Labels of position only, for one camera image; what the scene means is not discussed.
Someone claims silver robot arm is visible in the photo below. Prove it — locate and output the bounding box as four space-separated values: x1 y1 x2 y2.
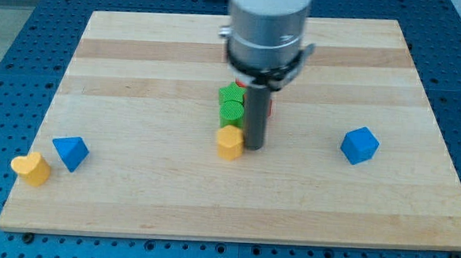
219 0 315 151

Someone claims yellow hexagon block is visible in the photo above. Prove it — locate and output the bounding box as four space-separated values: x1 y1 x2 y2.
216 125 244 161

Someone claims blue cube block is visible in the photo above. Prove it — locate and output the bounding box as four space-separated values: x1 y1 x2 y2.
340 126 380 165

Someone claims blue triangular prism block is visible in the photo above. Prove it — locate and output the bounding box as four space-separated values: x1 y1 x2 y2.
52 136 89 173

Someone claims red block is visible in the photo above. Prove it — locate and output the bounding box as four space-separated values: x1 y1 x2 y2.
235 79 275 118

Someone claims green cylinder block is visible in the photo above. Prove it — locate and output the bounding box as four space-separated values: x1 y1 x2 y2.
219 100 244 128

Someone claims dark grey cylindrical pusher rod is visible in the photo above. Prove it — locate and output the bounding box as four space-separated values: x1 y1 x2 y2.
243 84 271 151

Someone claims light wooden board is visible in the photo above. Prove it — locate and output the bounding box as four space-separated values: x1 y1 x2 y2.
0 11 461 251

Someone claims green star block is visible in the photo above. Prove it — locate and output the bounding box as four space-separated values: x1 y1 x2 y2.
218 83 246 106

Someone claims yellow heart block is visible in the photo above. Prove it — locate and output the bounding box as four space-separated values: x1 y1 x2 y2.
10 151 51 187

